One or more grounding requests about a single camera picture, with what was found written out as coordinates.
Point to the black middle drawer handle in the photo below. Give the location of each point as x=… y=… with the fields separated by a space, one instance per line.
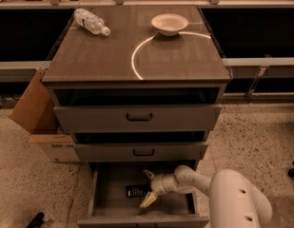
x=143 y=153

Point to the white paper bowl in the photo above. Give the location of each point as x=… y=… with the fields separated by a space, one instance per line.
x=169 y=24

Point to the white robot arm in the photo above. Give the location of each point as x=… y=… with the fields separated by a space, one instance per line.
x=234 y=202

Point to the grey open bottom drawer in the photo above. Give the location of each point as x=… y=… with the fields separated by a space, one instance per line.
x=109 y=206

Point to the black chair caster wheel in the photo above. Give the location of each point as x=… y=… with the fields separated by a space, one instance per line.
x=293 y=169

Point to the black top drawer handle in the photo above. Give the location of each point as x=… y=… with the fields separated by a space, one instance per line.
x=139 y=118

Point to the black drawer handle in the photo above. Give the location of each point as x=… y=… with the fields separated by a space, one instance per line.
x=139 y=118
x=143 y=153

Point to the black rxbar chocolate wrapper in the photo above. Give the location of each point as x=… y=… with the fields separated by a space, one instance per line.
x=136 y=191

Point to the grey middle drawer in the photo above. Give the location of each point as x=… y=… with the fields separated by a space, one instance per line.
x=117 y=147

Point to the grey top drawer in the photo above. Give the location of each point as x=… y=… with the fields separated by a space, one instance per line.
x=104 y=110

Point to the grey three-drawer cabinet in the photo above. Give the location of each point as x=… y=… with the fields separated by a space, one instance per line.
x=136 y=55

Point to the clear plastic water bottle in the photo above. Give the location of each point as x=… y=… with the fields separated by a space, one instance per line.
x=91 y=22

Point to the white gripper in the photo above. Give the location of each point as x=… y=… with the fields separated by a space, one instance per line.
x=158 y=183

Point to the open cardboard box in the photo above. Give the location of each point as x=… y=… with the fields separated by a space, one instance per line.
x=34 y=113

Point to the black object on floor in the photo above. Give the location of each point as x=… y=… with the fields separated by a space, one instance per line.
x=37 y=221

